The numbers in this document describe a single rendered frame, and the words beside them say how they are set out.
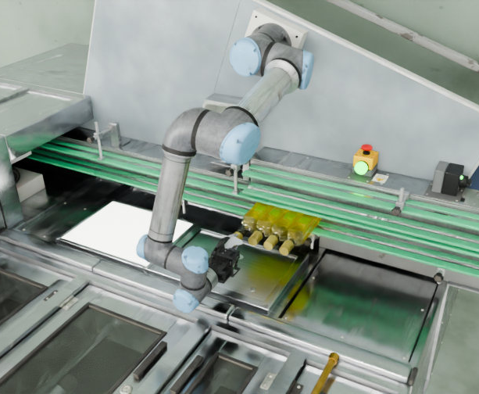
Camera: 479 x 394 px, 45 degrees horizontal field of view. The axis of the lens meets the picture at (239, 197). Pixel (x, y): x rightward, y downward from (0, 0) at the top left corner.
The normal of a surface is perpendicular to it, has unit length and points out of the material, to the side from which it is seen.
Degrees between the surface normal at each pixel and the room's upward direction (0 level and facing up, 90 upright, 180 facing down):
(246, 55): 7
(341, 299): 90
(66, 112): 90
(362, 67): 0
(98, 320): 90
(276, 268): 90
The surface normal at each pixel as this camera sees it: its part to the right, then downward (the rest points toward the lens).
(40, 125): 0.88, 0.22
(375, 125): -0.47, 0.44
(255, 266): -0.02, -0.87
